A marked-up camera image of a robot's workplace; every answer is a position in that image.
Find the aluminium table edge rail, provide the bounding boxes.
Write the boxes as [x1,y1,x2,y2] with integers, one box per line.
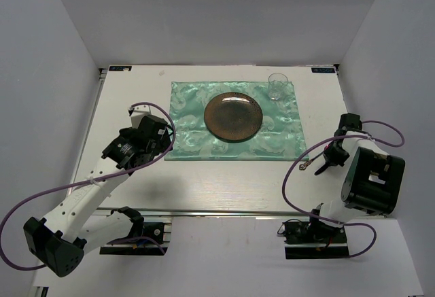
[94,208,341,218]

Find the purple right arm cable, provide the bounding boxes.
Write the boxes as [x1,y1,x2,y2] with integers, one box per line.
[282,120,405,259]

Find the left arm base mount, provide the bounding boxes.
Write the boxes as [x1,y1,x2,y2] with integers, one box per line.
[99,218,172,256]

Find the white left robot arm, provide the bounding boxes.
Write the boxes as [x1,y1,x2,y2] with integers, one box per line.
[24,113,174,277]

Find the green satin placemat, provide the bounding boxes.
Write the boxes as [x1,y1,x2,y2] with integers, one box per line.
[165,81,307,161]

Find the copper fork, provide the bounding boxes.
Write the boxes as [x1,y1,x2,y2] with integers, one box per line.
[299,154,321,171]

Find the left blue table sticker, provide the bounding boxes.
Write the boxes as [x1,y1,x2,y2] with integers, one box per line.
[108,65,132,72]

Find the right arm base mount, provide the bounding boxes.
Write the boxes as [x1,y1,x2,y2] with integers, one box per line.
[277,219,349,260]

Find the clear drinking glass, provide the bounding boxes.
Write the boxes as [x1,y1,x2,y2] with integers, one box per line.
[268,73,290,101]

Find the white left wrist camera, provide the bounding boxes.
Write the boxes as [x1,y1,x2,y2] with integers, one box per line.
[128,105,151,128]

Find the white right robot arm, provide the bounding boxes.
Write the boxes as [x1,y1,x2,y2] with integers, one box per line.
[307,138,405,242]

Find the right blue table sticker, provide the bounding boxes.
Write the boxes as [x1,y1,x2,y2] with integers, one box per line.
[311,67,336,73]

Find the brown speckled ceramic plate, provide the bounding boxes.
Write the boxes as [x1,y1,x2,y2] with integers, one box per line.
[203,92,263,143]

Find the blue table sticker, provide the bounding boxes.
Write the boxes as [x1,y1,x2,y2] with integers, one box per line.
[311,67,336,73]
[108,65,132,72]

